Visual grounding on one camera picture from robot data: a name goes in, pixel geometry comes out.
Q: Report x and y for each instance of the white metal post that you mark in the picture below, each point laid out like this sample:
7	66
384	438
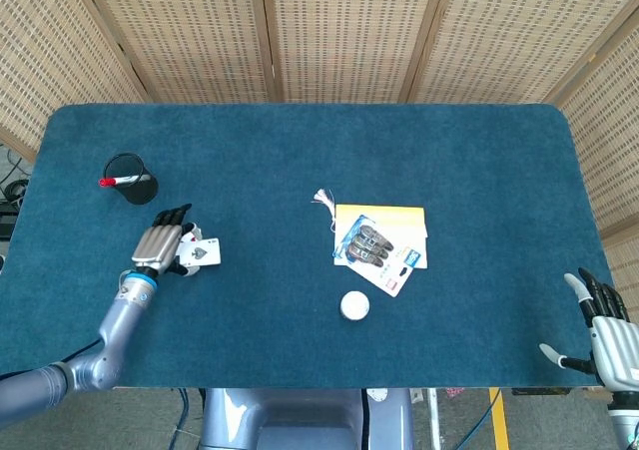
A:
435	420

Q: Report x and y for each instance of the clear jar of paper clips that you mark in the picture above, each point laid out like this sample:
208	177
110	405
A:
355	306

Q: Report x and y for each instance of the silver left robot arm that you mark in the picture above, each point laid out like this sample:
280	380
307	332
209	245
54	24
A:
120	320

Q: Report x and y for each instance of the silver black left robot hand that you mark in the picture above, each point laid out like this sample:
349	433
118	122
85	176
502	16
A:
157	243

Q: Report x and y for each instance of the grey blue robot torso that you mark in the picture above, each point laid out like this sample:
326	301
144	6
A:
299	420

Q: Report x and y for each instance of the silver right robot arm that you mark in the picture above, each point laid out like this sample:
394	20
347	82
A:
626	425

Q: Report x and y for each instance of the ace of spades card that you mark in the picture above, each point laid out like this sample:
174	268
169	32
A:
202	253

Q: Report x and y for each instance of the black mesh pen holder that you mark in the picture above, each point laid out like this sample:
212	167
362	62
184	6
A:
140	193

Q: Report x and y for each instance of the blister pack of clips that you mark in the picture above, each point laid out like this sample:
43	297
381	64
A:
394	280

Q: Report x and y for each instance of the blue table cloth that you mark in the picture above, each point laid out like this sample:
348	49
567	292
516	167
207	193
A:
299	160

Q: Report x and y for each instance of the yellow white notebook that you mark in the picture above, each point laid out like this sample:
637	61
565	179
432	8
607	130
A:
394	213

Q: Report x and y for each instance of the red capped marker pen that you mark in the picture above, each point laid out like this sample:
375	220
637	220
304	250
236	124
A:
106	182

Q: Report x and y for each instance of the woven bamboo screen panel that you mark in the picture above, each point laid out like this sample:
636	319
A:
349	31
509	31
190	31
50	46
626	270
614	135

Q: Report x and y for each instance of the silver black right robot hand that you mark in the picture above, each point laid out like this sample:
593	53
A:
616	350

